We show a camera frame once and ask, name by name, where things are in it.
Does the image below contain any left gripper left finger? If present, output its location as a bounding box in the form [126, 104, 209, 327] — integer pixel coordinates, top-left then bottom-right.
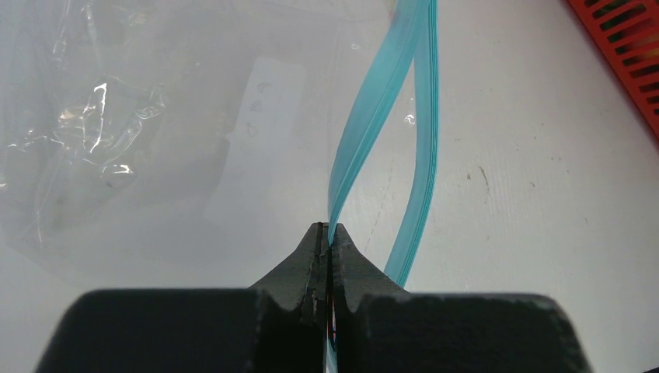
[251, 222, 330, 329]

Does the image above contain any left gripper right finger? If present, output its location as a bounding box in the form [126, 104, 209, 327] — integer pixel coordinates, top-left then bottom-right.
[328, 224, 406, 340]

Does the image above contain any clear zip top bag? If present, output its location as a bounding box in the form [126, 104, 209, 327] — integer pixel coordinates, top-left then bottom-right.
[0, 0, 440, 373]

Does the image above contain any red plastic basket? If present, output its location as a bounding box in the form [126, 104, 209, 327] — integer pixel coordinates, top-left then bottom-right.
[567, 0, 658, 136]

